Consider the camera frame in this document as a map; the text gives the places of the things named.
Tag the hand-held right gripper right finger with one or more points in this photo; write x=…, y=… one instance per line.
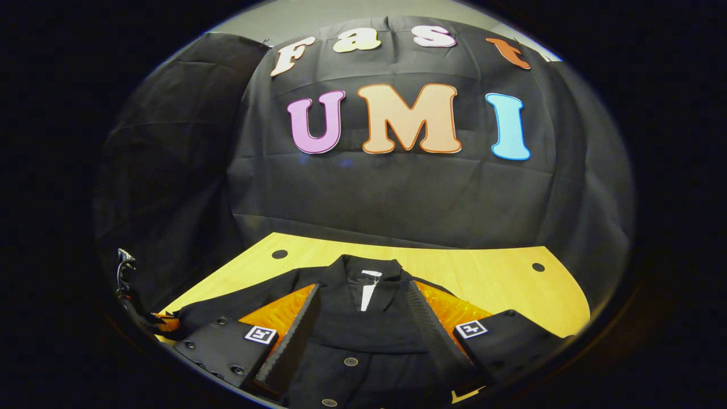
x=429, y=329

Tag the black backdrop cloth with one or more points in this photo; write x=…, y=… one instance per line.
x=397, y=193

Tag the black button shirt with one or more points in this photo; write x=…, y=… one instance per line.
x=363, y=329

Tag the round dark table grommet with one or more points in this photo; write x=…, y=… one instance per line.
x=538, y=267
x=279, y=254

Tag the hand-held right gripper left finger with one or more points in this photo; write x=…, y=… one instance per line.
x=295, y=335

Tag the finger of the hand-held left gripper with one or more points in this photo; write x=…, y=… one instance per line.
x=167, y=324

